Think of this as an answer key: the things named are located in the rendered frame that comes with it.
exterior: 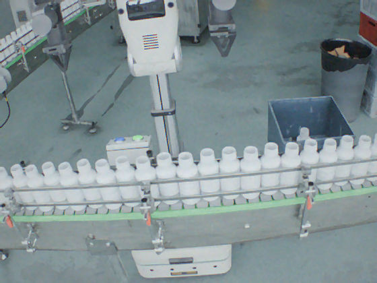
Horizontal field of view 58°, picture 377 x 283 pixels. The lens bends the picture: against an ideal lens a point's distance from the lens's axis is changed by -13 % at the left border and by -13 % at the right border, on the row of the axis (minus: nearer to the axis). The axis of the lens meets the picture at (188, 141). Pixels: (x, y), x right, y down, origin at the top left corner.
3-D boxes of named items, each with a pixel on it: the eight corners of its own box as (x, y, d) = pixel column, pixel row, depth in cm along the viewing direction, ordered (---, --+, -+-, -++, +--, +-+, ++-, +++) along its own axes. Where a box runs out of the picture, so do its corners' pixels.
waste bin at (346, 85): (324, 129, 298) (330, 60, 260) (310, 101, 334) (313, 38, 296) (369, 125, 296) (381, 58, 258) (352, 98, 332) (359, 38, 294)
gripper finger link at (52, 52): (52, 76, 101) (44, 47, 96) (58, 66, 107) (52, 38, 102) (73, 73, 101) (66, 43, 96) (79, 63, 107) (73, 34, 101)
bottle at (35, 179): (36, 211, 114) (18, 174, 104) (44, 199, 119) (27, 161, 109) (50, 213, 113) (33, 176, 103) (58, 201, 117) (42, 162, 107)
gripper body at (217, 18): (231, 19, 100) (229, -6, 96) (235, 30, 92) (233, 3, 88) (208, 21, 101) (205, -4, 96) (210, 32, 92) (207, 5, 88)
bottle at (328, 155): (318, 192, 109) (325, 150, 99) (311, 179, 114) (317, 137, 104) (334, 188, 109) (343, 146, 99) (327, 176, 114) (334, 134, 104)
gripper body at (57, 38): (43, 54, 94) (37, 30, 90) (54, 41, 103) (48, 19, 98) (64, 50, 94) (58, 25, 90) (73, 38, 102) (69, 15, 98)
